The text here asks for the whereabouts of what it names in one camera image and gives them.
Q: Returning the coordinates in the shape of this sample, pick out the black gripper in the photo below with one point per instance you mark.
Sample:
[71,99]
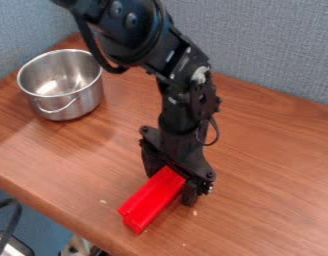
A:
[180,152]

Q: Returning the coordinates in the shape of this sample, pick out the red plastic block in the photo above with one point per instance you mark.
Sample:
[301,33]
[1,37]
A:
[143,206]

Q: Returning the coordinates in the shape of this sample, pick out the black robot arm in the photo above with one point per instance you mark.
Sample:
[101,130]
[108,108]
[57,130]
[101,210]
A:
[131,33]

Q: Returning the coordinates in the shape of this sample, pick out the metal pot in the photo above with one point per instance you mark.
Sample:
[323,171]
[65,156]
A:
[61,84]

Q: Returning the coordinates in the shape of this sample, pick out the grey device below table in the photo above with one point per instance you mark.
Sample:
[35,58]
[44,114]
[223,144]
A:
[16,248]

